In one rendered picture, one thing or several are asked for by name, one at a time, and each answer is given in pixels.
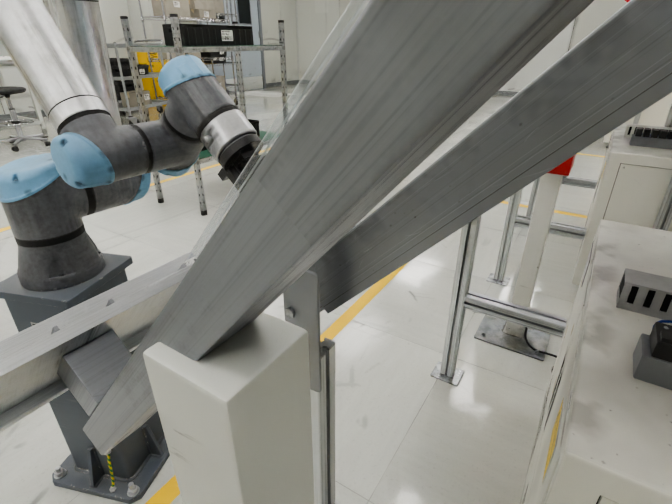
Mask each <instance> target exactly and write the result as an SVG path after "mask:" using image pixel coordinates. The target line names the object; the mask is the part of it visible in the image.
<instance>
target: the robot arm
mask: <svg viewBox="0 0 672 504"><path fill-rule="evenodd" d="M0 41H1V42H2V44H3V45H4V47H5V49H6V50H7V52H8V54H9V55H10V57H11V59H12V60H13V62H14V63H15V65H16V67H17V68H18V70H19V72H20V73H21V75H22V77H23V78H24V80H25V81H26V83H27V85H28V86H29V88H30V90H31V91H32V93H33V94H34V96H35V98H36V99H37V101H38V103H39V104H40V106H41V108H42V109H43V111H44V112H45V114H46V116H47V117H48V119H49V121H50V122H51V124H52V126H53V127H54V129H55V130H56V132H57V134H58V135H59V136H56V137H54V138H53V140H52V141H51V145H50V150H51V153H44V154H40V155H32V156H27V157H24V158H20V159H17V160H14V161H12V162H9V163H7V164H5V165H3V166H1V167H0V202H1V204H2V207H3V210H4V212H5V215H6V217H7V220H8V222H9V225H10V228H11V230H12V233H13V235H14V238H15V241H16V243H17V246H18V269H17V276H18V279H19V281H20V284H21V286H22V287H23V288H25V289H27V290H31V291H53V290H60V289H64V288H68V287H72V286H75V285H78V284H81V283H83V282H85V281H88V280H90V279H91V278H93V277H95V276H96V275H98V274H99V273H100V272H101V271H102V270H103V269H104V267H105V261H104V258H103V254H102V252H101V251H100V250H99V249H98V248H97V246H96V245H95V243H94V242H93V240H92V239H91V238H90V236H89V235H88V234H87V232H86V230H85V227H84V223H83V220H82V217H85V216H88V215H91V214H94V213H98V212H101V211H104V210H107V209H111V208H114V207H117V206H121V205H127V204H130V203H132V202H133V201H136V200H139V199H141V198H143V197H144V196H145V194H146V193H147V192H148V190H149V188H150V183H151V172H155V171H158V172H159V173H161V174H163V175H166V176H168V175H170V176H173V177H178V176H182V175H184V174H186V173H187V172H188V171H189V170H190V168H191V167H192V166H193V165H194V164H195V163H196V161H197V160H198V157H199V154H200V152H201V150H202V148H203V147H204V146H205V147H206V148H207V150H208V151H209V152H210V154H211V155H212V156H213V158H214V159H215V160H216V161H217V162H219V164H220V165H221V166H222V168H221V170H220V171H219V173H218V176H219V177H220V178H221V180H222V181H225V180H228V179H230V181H231V182H232V183H233V185H234V183H235V181H236V180H237V178H238V177H239V175H240V174H241V172H242V171H243V169H244V167H245V166H246V164H247V163H248V161H249V160H250V158H251V156H252V155H253V153H254V152H255V150H256V149H257V147H258V145H259V144H260V142H261V141H262V140H261V139H260V138H259V136H258V135H257V131H256V130H255V129H254V127H253V126H252V125H251V123H250V122H249V121H248V119H247V118H246V117H245V115H244V114H243V113H242V111H240V110H239V108H238V107H237V106H236V104H235V103H234V102H233V100H232V99H231V98H230V96H229V95H228V94H227V92H226V91H225V90H224V88H223V87H222V86H221V85H220V83H219V82H218V81H217V79H216V76H215V75H214V74H213V73H211V72H210V71H209V69H208V68H207V67H206V66H205V65H204V63H203V62H202V61H201V60H200V59H199V58H198V57H196V56H193V55H181V56H178V57H175V58H173V59H172V60H170V61H169V62H168V63H166V64H165V65H164V67H163V68H162V69H161V71H160V73H159V76H158V82H159V86H160V88H161V89H162V91H163V94H164V95H165V97H167V98H168V103H167V105H166V107H165V110H164V112H163V114H162V117H161V119H159V120H156V121H149V122H143V123H136V124H127V125H122V123H121V118H120V112H119V107H118V102H117V96H116V91H115V86H114V80H113V75H112V70H111V64H110V59H109V54H108V48H107V43H106V38H105V32H104V27H103V22H102V16H101V11H100V6H99V0H43V1H42V0H0Z"/></svg>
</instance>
